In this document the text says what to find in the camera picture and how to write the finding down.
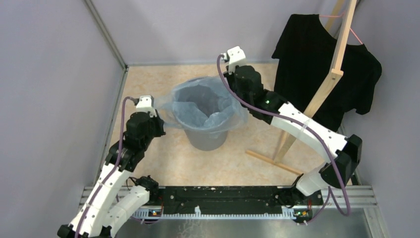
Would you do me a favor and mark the light blue plastic trash bag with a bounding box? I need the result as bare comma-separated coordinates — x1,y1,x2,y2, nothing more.
154,76,249,133

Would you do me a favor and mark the grey plastic trash bin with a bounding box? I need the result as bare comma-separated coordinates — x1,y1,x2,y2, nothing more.
171,76,235,151

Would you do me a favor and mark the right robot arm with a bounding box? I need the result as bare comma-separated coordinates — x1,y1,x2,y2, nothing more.
218,65,362,204

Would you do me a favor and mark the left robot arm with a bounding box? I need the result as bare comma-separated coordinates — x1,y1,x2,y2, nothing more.
57,109,165,238

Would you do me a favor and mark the black t-shirt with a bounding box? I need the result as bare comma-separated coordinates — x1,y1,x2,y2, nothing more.
272,14,382,131

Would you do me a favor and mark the wooden clothes stand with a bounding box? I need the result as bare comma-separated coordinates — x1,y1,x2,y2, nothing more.
245,0,357,175

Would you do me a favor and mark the pink clothes hanger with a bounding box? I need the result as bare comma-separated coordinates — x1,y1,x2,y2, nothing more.
319,12,363,45

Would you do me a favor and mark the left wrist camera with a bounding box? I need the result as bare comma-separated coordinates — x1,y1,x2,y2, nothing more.
136,95,157,118

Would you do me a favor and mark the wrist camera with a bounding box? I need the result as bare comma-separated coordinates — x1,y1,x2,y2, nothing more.
136,95,157,118
222,46,247,74

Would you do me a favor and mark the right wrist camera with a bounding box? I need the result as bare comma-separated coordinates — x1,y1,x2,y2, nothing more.
222,46,247,74

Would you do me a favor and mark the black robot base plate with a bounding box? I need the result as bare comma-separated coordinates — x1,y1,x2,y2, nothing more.
147,186,323,215

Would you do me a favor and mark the grey slotted cable duct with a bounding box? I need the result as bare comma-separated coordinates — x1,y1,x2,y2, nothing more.
132,207,297,220

